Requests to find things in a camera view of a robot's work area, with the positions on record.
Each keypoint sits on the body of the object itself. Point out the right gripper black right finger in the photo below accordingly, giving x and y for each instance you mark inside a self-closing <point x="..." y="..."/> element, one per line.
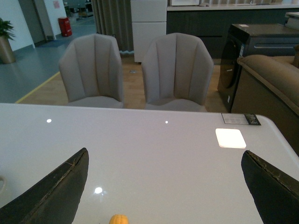
<point x="275" y="193"/>

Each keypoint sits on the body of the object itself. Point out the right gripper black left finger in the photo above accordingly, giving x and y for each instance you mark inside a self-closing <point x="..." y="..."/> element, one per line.
<point x="54" y="199"/>

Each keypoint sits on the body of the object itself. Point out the dark kitchen counter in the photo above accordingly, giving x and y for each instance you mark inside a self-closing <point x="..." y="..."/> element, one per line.
<point x="211" y="24"/>

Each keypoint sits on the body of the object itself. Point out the green potted plant gold planter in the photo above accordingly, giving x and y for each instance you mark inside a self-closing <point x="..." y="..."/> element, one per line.
<point x="6" y="53"/>

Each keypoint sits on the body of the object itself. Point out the black washing machine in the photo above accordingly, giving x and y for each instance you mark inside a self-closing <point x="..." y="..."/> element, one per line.
<point x="251" y="41"/>

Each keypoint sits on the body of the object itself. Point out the table corner label sticker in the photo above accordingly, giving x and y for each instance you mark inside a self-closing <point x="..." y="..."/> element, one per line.
<point x="240" y="119"/>

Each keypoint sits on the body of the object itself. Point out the yellow corn cob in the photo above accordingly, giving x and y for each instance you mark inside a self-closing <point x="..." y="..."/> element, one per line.
<point x="119" y="219"/>

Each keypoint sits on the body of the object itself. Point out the grey curtain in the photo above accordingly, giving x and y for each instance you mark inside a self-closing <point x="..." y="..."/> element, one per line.
<point x="113" y="17"/>

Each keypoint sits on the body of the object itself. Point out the tan sofa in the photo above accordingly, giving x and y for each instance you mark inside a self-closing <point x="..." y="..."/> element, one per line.
<point x="271" y="89"/>

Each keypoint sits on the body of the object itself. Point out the left beige upholstered chair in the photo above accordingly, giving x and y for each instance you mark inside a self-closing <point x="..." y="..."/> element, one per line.
<point x="91" y="70"/>

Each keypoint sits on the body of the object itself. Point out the white microwave oven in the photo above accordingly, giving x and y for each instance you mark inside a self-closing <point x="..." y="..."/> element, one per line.
<point x="184" y="2"/>

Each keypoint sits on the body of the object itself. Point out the red bin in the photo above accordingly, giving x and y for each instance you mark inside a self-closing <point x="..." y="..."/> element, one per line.
<point x="65" y="26"/>

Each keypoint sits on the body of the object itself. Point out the right beige upholstered chair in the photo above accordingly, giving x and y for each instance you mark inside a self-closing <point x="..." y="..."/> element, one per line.
<point x="176" y="70"/>

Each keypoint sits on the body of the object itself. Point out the white pillar cabinet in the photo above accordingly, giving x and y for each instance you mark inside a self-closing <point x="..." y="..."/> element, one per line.
<point x="148" y="22"/>

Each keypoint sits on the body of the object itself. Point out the beige upholstered chair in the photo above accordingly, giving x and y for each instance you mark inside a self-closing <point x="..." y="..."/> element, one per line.
<point x="176" y="70"/>
<point x="91" y="70"/>

